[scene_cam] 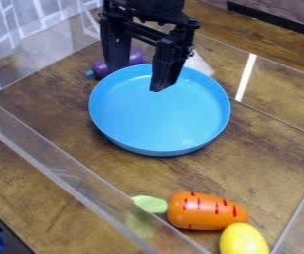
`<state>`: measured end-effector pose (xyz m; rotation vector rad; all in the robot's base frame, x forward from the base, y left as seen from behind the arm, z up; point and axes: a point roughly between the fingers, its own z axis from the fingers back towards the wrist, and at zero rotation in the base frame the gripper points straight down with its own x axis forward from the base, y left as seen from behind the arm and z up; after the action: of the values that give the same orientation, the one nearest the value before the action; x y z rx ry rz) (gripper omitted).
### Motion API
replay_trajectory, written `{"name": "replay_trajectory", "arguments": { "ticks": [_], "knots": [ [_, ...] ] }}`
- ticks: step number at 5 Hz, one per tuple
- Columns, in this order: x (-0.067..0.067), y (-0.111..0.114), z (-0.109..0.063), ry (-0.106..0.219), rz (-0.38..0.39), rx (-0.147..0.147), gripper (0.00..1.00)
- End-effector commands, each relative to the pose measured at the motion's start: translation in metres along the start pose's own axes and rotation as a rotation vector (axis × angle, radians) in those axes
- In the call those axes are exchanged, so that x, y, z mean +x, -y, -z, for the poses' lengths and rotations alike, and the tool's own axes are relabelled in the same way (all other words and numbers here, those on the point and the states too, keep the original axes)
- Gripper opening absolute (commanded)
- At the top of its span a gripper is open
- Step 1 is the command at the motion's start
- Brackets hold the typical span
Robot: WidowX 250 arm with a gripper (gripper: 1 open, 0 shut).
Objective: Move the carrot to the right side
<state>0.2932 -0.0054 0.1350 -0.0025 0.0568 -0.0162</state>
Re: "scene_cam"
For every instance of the orange toy carrot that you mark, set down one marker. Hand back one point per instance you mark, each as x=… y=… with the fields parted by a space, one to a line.
x=195 y=210

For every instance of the clear acrylic enclosure wall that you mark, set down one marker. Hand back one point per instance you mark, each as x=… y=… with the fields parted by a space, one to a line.
x=67 y=181

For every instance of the purple toy eggplant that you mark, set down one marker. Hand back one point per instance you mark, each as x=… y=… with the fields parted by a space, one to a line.
x=101 y=69

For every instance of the yellow toy lemon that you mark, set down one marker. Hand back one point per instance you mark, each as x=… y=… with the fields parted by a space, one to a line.
x=243 y=239

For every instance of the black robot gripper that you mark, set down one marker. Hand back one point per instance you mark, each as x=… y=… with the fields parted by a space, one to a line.
x=158 y=23

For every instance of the blue round plate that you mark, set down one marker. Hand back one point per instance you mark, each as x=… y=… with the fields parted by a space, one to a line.
x=160 y=124

